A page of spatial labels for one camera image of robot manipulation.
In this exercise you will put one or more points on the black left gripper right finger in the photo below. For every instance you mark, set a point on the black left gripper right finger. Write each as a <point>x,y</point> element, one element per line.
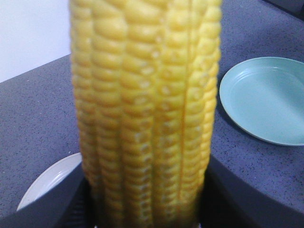
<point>229,202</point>

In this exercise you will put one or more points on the green round plate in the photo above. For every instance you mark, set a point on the green round plate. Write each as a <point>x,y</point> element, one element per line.
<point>264,96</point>

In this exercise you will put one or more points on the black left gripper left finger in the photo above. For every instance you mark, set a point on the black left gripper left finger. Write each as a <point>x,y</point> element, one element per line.
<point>67,205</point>

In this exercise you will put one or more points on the white round plate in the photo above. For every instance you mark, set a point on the white round plate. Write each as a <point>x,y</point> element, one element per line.
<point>49,179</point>

